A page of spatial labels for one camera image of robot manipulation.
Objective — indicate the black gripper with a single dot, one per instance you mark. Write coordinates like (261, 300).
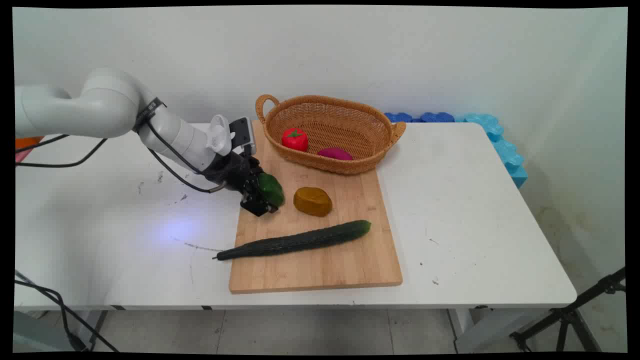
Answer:
(231, 171)

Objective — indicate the green bell pepper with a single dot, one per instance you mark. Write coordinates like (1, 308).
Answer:
(271, 189)

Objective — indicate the brown potato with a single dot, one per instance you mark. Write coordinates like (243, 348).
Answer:
(313, 202)

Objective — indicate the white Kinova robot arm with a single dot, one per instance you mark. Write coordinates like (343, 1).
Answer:
(105, 107)

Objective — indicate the red tomato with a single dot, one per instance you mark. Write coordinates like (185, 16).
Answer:
(295, 140)

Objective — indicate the long dark green cucumber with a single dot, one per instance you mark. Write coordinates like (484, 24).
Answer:
(300, 240)

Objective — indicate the purple sweet potato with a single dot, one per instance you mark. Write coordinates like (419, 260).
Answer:
(335, 154)

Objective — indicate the wooden cutting board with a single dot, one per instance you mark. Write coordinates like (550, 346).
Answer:
(330, 260)

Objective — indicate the woven wicker basket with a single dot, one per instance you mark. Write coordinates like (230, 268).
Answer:
(345, 125)

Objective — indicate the orange object behind table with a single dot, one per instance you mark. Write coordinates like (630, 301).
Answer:
(25, 145)

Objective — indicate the light blue foam mat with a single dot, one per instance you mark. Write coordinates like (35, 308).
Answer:
(505, 150)

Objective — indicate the white table leg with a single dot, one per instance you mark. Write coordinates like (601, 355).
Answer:
(470, 330)

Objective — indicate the black tripod stand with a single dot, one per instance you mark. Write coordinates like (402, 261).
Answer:
(565, 315)

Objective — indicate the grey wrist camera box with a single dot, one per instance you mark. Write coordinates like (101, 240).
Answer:
(242, 134)

